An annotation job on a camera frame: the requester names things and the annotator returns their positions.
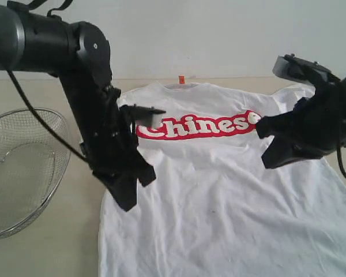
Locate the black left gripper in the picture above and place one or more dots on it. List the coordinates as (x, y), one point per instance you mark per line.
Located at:
(111, 146)

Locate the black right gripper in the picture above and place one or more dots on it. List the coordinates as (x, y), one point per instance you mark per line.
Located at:
(314, 128)

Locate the white t-shirt red logo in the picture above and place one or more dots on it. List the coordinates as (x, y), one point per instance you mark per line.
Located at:
(214, 209)

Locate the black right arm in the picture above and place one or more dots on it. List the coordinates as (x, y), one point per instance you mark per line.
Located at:
(314, 128)

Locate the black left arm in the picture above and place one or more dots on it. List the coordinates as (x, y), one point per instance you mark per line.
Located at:
(78, 54)

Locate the orange tag on table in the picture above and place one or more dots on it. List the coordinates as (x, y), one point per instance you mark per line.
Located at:
(181, 79)

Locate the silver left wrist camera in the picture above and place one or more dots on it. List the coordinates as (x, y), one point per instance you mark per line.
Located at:
(149, 117)

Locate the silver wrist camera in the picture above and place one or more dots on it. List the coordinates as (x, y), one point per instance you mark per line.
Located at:
(292, 68)
(149, 117)

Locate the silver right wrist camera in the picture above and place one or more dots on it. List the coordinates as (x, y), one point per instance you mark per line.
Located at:
(292, 68)

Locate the silver wire mesh basket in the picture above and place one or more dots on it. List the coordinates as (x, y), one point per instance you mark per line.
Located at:
(32, 165)

